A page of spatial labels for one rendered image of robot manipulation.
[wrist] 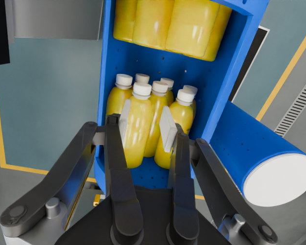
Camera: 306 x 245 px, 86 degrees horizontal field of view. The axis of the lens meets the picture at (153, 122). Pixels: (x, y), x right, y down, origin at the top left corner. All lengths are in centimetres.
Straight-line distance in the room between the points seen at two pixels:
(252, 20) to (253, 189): 63
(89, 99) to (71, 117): 27
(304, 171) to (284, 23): 130
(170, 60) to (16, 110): 167
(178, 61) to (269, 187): 61
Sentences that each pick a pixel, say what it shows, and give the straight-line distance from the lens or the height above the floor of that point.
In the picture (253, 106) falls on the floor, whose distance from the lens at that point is 192.
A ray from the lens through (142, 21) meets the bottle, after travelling 33.
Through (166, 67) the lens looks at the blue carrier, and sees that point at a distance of 52.
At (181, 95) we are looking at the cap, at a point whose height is 112.
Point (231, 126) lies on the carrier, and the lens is 91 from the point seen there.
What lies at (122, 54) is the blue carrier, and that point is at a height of 102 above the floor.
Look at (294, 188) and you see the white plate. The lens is 90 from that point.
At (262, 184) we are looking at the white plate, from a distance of 80.
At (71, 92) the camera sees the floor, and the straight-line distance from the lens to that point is 166.
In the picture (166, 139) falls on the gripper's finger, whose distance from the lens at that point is 18.
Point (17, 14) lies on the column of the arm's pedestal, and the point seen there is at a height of 93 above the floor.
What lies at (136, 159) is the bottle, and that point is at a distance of 41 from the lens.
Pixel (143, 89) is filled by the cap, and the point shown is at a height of 114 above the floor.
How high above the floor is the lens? 147
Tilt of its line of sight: 63 degrees down
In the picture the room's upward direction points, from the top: 173 degrees clockwise
